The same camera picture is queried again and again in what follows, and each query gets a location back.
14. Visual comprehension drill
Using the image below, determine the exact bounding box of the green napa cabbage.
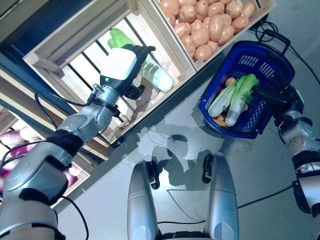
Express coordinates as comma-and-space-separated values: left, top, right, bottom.
224, 73, 260, 127
107, 27, 175, 92
207, 79, 238, 118

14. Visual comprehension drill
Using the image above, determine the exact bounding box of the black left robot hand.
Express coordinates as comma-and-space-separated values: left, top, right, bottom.
99, 43, 157, 100

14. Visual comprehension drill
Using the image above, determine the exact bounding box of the silver right robot leg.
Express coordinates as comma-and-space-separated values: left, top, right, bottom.
201, 152, 240, 240

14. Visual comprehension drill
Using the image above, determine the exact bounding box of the long black floor cable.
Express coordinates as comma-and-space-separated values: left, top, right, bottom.
236, 21, 320, 210

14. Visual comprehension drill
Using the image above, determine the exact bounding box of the thin floor cable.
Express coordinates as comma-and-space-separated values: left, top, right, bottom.
156, 188, 206, 225

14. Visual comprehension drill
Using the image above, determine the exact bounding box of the blue plastic shopping basket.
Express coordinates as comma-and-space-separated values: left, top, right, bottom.
197, 29, 296, 140

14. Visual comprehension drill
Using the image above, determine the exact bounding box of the purple white onion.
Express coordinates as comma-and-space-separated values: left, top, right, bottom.
19, 126, 42, 141
0, 131, 26, 149
0, 157, 22, 177
9, 143, 38, 158
62, 172, 78, 188
66, 161, 81, 174

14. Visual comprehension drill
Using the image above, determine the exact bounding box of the black robot waist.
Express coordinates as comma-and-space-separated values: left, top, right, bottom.
157, 231, 211, 240

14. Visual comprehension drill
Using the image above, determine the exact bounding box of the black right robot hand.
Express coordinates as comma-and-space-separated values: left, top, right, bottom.
253, 72, 303, 112

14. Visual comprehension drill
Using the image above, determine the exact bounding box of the silver robot leg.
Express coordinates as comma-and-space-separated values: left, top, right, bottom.
126, 159, 161, 240
201, 152, 240, 240

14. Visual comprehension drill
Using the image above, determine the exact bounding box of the wooden potato crate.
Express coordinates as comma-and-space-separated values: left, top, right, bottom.
149, 0, 277, 72

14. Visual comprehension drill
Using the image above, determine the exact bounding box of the silver left robot leg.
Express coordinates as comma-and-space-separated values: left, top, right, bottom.
126, 159, 161, 240

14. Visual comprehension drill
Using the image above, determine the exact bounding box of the wooden cabbage crate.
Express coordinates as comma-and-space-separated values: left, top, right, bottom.
22, 0, 197, 145

